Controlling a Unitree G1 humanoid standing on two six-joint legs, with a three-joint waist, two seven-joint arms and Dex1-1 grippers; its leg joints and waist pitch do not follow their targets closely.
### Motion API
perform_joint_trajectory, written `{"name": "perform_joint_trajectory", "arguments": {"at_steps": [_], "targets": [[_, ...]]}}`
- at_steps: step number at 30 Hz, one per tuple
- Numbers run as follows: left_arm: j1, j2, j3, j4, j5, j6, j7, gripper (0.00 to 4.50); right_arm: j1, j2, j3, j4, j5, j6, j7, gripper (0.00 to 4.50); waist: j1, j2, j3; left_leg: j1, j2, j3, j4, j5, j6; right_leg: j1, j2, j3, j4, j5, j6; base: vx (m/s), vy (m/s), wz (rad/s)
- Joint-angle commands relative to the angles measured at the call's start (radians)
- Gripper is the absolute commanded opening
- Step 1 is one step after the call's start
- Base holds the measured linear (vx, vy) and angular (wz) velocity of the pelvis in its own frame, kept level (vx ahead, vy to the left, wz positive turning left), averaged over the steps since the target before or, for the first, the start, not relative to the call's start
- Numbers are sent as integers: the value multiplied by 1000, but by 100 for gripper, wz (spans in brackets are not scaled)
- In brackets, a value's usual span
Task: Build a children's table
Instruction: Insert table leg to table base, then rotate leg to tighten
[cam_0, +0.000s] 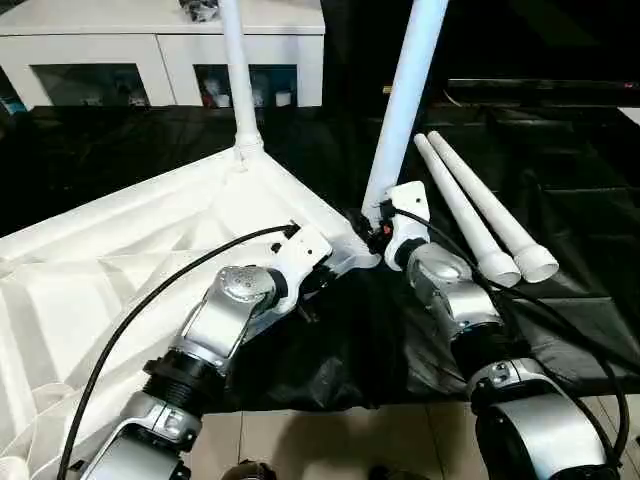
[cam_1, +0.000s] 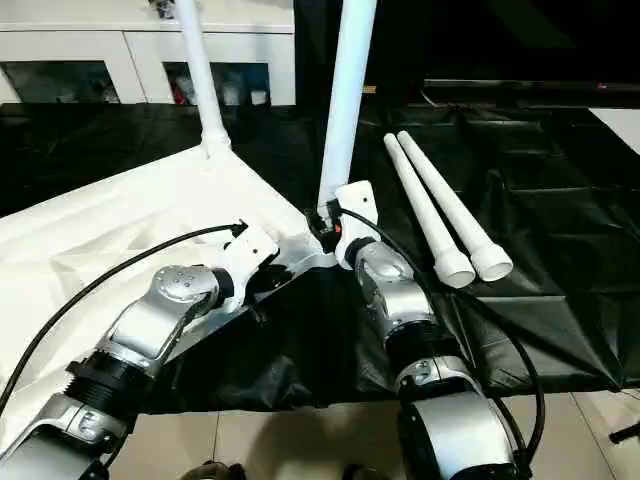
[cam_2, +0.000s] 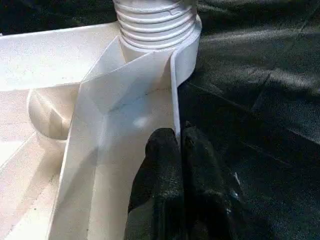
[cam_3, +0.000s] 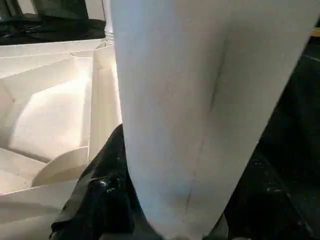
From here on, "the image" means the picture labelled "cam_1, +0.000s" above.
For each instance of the white plastic table leg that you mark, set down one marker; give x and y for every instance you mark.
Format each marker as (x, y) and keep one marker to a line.
(202, 75)
(450, 195)
(420, 200)
(345, 100)

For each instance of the white plastic table top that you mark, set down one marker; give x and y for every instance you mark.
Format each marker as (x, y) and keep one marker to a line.
(100, 225)

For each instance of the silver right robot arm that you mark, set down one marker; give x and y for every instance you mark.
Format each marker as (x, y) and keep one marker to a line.
(400, 300)

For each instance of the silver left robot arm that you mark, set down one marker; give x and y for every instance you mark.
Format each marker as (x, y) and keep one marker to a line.
(150, 320)

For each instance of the black work mat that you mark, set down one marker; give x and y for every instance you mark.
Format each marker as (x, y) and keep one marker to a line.
(300, 350)

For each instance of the white jar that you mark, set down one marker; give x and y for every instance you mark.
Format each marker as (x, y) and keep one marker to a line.
(230, 93)
(257, 96)

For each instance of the red bottle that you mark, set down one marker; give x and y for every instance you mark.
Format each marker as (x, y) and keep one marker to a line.
(177, 91)

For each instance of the dark robot body part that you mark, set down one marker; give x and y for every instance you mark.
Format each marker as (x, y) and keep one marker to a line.
(215, 472)

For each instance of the long black metal bar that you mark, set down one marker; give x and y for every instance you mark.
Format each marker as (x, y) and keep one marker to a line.
(525, 87)

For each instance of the white cabinet with glass doors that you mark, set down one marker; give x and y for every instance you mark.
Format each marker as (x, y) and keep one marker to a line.
(75, 45)

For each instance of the white flat sheet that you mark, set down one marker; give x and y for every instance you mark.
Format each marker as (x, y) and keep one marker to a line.
(620, 130)

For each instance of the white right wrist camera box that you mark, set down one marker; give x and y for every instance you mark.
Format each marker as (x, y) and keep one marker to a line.
(357, 215)

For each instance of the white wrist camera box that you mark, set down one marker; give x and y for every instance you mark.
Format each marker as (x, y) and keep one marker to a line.
(247, 250)
(357, 215)

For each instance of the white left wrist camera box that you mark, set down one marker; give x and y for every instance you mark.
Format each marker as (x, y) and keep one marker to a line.
(247, 250)

